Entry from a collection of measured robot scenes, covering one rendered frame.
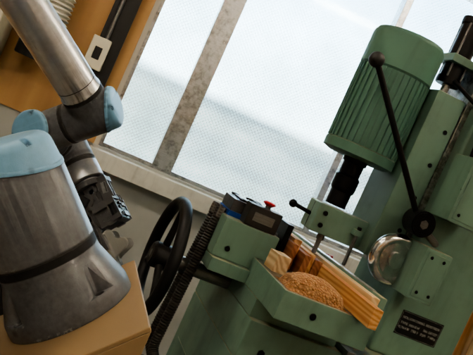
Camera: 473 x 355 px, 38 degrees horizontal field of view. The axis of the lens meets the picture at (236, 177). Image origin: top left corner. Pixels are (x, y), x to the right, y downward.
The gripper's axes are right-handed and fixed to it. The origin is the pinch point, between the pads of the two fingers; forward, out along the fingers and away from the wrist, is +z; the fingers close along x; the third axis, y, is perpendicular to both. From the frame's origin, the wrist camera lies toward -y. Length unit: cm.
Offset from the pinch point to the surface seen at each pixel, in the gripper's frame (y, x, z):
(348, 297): 42, -4, 30
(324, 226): 44.7, 14.2, 13.6
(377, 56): 72, -6, -10
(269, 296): 28.5, -10.1, 22.7
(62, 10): -2, 84, -113
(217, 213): 25.3, 2.4, 0.4
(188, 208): 21.0, -3.1, -2.7
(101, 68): -3, 103, -94
